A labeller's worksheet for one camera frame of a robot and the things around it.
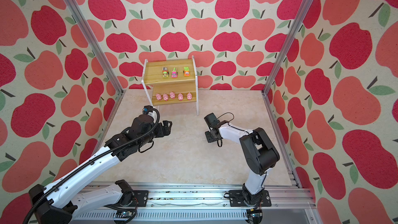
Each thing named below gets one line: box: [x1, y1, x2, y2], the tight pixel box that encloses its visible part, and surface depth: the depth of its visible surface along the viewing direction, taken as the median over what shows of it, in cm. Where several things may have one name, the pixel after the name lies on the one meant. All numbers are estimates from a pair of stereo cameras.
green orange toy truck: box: [183, 66, 191, 77], surface depth 84 cm
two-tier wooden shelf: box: [140, 55, 199, 116], surface depth 87 cm
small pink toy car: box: [171, 67, 179, 79], surface depth 84 cm
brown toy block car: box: [162, 66, 170, 78], surface depth 84 cm
